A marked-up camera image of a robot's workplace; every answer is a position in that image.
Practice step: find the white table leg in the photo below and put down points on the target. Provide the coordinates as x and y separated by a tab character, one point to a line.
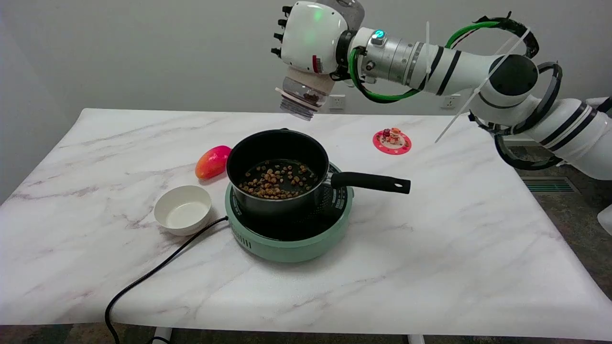
162	335
416	338

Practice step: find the green round induction cooker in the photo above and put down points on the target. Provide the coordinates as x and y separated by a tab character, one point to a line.
291	236

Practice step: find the white wall socket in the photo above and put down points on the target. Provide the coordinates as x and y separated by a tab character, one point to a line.
449	102
336	102

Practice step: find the clear bottle with beige band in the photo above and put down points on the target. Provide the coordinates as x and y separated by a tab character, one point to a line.
306	95

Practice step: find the floor vent grille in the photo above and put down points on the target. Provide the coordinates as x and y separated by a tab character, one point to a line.
547	184

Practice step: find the white empty bowl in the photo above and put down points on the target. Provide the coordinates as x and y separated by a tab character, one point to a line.
182	210

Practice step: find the red orange mango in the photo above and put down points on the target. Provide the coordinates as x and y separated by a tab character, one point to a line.
213	161

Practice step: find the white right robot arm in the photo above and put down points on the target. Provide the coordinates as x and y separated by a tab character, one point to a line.
507	79

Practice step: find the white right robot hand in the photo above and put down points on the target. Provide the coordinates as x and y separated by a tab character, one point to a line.
308	36

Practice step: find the red coaster with small figurine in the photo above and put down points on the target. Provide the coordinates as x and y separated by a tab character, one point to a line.
392	141

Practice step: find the white rounded base cover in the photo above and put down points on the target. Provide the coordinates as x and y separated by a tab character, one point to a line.
606	220

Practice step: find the brown food pieces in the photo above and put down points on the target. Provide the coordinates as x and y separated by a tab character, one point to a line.
275	181

